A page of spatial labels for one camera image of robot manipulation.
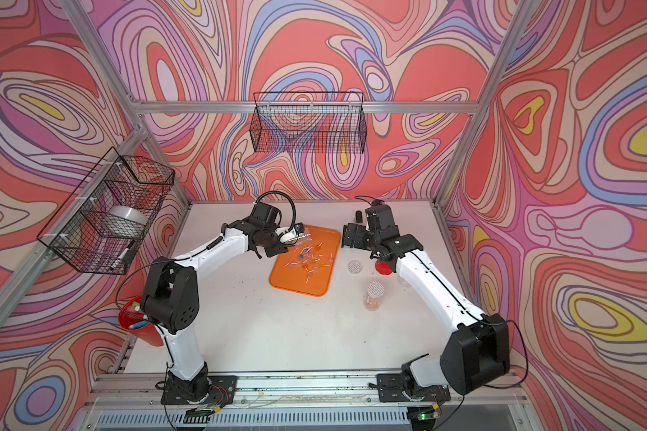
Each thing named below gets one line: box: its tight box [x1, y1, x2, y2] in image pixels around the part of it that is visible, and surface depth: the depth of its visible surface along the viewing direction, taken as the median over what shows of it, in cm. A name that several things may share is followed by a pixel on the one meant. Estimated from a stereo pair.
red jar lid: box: [374, 259, 394, 276], surface depth 98 cm
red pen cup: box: [118, 295, 165, 347], surface depth 77 cm
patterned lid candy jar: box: [363, 280, 385, 312], surface depth 84 cm
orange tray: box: [268, 225, 341, 298], surface depth 100 cm
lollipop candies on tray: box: [283, 240, 335, 284], surface depth 101 cm
